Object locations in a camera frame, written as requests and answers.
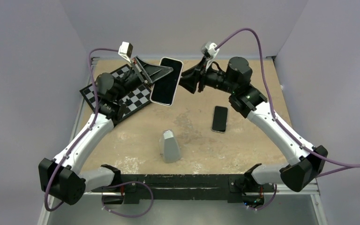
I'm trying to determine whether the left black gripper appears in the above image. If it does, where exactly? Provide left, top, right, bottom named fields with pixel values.
left=114, top=56, right=173, bottom=102

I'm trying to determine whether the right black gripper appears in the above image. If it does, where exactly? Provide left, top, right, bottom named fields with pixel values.
left=175, top=55, right=236, bottom=95

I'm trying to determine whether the white phone case with phone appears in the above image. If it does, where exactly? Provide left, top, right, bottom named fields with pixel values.
left=150, top=57, right=183, bottom=106

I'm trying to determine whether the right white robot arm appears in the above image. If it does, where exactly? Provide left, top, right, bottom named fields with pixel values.
left=180, top=57, right=328, bottom=192

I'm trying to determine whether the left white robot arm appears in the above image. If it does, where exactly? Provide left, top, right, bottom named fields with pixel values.
left=38, top=57, right=177, bottom=211

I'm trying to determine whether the black white chessboard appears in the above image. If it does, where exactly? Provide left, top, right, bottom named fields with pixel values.
left=80, top=64, right=153, bottom=122

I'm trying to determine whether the black smartphone on table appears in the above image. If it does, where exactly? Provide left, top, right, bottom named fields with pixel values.
left=211, top=106, right=228, bottom=133

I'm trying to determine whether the grey tapered block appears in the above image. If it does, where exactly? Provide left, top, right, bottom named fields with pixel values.
left=159, top=129, right=182, bottom=164

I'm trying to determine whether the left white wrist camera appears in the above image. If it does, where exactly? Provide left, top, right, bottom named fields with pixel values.
left=118, top=41, right=133, bottom=64

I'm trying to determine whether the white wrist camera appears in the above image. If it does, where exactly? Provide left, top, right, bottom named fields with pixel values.
left=118, top=41, right=133, bottom=64
left=201, top=41, right=220, bottom=71

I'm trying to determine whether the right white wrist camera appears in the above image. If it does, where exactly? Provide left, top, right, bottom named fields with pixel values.
left=201, top=41, right=220, bottom=71

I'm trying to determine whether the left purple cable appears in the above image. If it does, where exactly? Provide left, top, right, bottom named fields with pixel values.
left=44, top=48, right=120, bottom=212

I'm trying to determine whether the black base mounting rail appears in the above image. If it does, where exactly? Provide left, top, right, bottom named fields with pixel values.
left=94, top=174, right=274, bottom=204

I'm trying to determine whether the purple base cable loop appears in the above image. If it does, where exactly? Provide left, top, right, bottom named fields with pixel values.
left=101, top=181, right=155, bottom=218

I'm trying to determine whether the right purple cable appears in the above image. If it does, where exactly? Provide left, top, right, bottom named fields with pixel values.
left=214, top=28, right=360, bottom=178

